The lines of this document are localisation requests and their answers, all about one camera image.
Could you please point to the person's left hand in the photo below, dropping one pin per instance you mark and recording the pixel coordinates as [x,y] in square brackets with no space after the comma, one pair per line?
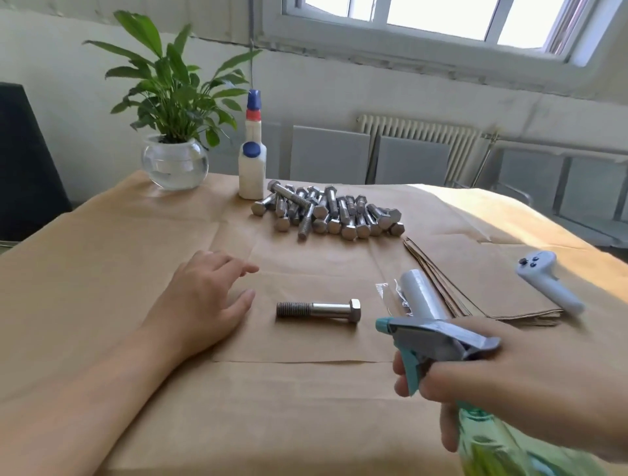
[191,309]

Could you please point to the person's right hand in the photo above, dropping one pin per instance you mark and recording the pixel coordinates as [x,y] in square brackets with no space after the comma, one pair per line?
[549,387]

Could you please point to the green spray bottle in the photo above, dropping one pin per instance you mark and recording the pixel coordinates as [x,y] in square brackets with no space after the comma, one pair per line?
[442,338]

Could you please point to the grey hex bolt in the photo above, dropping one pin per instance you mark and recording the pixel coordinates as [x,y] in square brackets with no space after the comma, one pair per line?
[319,311]

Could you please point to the stack of brown paper sheets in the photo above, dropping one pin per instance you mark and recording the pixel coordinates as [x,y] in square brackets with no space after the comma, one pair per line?
[491,270]

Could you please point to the white cling film roll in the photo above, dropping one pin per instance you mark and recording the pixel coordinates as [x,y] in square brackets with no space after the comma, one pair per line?
[424,292]

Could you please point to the pile of steel bolts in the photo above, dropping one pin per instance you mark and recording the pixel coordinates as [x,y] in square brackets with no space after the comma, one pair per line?
[329,211]

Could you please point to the person's left forearm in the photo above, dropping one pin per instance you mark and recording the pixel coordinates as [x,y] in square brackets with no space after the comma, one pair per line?
[78,412]

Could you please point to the large brown paper table cover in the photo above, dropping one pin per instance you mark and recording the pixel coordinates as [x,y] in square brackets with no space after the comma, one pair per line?
[98,265]

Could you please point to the white handheld controller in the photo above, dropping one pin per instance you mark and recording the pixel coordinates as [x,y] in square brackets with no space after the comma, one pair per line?
[545,275]

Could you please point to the round glass vase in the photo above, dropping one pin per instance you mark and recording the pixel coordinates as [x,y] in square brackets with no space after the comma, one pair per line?
[175,167]

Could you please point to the white glue bottle blue cap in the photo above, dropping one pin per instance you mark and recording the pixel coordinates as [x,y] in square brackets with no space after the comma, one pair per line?
[252,172]

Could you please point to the grey chair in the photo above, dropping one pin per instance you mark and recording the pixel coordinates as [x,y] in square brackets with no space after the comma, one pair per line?
[275,152]
[329,155]
[412,162]
[525,181]
[594,196]

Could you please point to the black trash bin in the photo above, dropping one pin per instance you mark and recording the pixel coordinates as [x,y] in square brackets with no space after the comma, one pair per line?
[29,167]

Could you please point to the green leafy plant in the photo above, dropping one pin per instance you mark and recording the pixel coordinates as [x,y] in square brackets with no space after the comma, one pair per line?
[172,93]

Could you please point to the white radiator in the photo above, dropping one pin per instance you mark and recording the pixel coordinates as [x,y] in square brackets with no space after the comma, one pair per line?
[417,132]

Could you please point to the white vertical blind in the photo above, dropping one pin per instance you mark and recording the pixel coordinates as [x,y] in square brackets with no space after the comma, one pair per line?
[118,5]

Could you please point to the white framed window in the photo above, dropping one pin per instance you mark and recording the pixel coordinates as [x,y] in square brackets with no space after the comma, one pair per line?
[442,25]

